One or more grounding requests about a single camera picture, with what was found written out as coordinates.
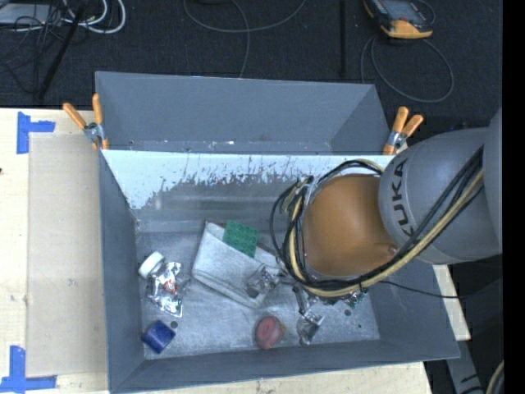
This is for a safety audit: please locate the white cloth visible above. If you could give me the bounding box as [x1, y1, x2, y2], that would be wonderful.
[191, 220, 284, 309]

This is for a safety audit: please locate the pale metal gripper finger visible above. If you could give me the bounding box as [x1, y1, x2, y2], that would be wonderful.
[244, 263, 281, 299]
[296, 309, 326, 346]

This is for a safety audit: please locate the green studded flat block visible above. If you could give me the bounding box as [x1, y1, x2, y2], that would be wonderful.
[222, 219, 260, 259]

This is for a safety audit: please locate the crumpled silver foil packet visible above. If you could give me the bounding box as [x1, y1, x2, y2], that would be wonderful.
[146, 261, 185, 318]

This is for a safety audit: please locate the grey metal bin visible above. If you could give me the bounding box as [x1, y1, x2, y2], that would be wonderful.
[94, 71, 461, 394]

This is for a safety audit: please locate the red round disc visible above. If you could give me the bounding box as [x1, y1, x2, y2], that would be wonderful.
[253, 316, 285, 350]

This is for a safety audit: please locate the blue cube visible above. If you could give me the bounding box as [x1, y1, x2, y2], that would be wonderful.
[141, 320, 176, 353]

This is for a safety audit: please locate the pale wood board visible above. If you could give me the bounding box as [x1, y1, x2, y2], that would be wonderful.
[25, 132, 108, 378]

